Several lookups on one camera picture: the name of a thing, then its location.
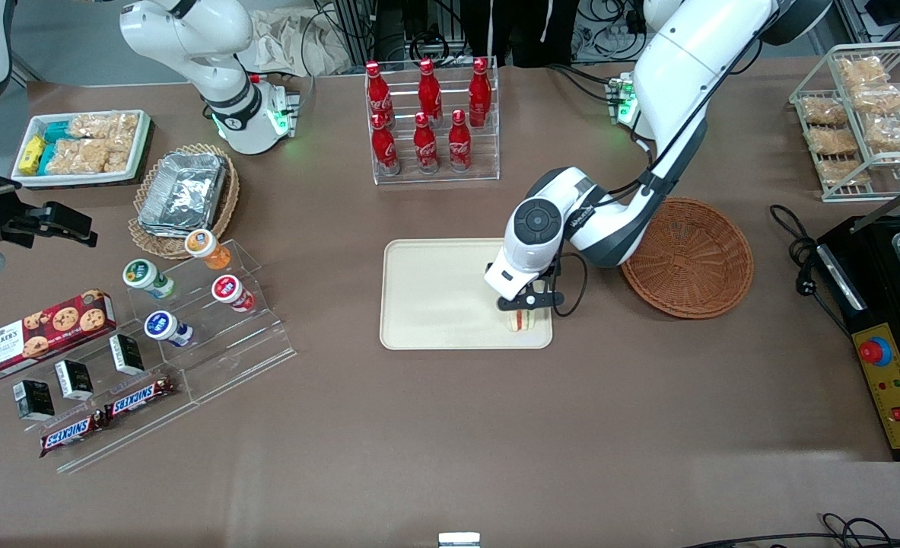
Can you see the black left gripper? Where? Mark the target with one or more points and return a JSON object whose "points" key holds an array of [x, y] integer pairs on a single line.
{"points": [[550, 272]]}

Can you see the triangular sandwich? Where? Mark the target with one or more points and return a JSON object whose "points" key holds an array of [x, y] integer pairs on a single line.
{"points": [[522, 321]]}

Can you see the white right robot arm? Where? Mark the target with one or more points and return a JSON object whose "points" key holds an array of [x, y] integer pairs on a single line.
{"points": [[225, 114]]}

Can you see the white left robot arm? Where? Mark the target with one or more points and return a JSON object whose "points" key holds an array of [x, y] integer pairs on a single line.
{"points": [[685, 61]]}

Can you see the white rectangular snack tray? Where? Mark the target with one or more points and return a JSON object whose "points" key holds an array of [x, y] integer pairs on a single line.
{"points": [[23, 179]]}

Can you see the light woven wicker basket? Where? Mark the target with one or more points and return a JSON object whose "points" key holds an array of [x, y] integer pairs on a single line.
{"points": [[145, 243]]}

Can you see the beige plastic tray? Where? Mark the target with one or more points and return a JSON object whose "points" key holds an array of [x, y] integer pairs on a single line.
{"points": [[434, 293]]}

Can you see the round brown wicker basket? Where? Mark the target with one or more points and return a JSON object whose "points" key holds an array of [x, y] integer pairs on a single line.
{"points": [[693, 259]]}

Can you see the clear bag of rice crackers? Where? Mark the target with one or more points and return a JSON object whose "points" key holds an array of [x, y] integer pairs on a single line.
{"points": [[103, 125], [84, 157]]}

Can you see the teal snack packet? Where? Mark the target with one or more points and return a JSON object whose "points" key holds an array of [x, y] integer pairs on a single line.
{"points": [[58, 132], [47, 158]]}

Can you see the yellow snack packet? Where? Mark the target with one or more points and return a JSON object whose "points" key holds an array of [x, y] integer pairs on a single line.
{"points": [[33, 154]]}

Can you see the green lid yogurt bottle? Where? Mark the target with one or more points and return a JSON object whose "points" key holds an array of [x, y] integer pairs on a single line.
{"points": [[145, 278]]}

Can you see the stack of foil containers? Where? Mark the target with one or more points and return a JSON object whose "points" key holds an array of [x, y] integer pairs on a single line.
{"points": [[183, 194]]}

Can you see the red Walkers cookie box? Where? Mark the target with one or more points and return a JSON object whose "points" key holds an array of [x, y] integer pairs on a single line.
{"points": [[39, 339]]}

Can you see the orange lid yogurt bottle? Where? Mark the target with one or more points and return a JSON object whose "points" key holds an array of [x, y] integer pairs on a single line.
{"points": [[206, 247]]}

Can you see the blue lid yogurt bottle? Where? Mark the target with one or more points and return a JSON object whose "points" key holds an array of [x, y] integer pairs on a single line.
{"points": [[166, 329]]}

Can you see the small black box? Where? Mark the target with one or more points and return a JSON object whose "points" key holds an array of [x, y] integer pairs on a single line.
{"points": [[33, 400], [126, 354], [74, 380]]}

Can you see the clear acrylic bottle rack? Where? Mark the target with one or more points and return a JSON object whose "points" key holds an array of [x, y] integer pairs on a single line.
{"points": [[438, 176]]}

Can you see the red lid yogurt bottle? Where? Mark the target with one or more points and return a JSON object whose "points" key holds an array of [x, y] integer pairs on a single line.
{"points": [[230, 293]]}

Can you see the red cola bottle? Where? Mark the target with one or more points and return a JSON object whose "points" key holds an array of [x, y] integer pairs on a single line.
{"points": [[459, 142], [377, 91], [480, 93], [384, 146], [424, 146], [429, 90]]}

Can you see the Snickers chocolate bar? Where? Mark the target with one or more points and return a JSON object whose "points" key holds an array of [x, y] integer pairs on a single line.
{"points": [[140, 397], [71, 434]]}

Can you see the clear acrylic step riser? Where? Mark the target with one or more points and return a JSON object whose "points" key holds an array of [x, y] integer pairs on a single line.
{"points": [[138, 434], [236, 346]]}

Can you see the beige cloth bag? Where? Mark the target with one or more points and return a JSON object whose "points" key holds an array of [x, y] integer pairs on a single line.
{"points": [[290, 42]]}

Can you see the black machine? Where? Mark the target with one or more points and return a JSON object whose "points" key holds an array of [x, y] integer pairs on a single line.
{"points": [[876, 304]]}

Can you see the yellow emergency stop control box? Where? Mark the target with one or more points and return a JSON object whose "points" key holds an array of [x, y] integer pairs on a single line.
{"points": [[895, 388]]}

